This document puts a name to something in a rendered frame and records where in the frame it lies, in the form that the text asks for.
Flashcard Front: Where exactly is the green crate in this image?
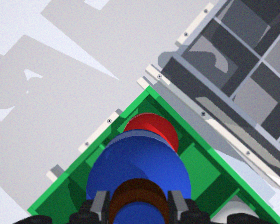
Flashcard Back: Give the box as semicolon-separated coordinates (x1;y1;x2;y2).
27;85;280;224

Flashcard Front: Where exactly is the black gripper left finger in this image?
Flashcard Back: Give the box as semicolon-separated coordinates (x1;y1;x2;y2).
13;191;110;224

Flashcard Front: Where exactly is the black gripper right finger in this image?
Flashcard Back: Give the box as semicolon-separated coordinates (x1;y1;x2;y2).
167;190;272;224

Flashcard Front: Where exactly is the red bottle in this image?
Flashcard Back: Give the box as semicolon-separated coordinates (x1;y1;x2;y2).
123;112;179;153

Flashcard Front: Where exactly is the white bottle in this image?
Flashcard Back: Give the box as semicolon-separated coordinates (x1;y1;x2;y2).
211;195;259;224

